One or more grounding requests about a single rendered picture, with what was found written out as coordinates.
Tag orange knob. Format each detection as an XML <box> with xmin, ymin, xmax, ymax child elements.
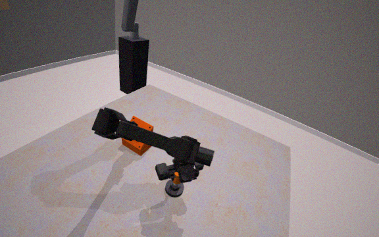
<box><xmin>174</xmin><ymin>172</ymin><xmax>180</xmax><ymax>184</ymax></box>

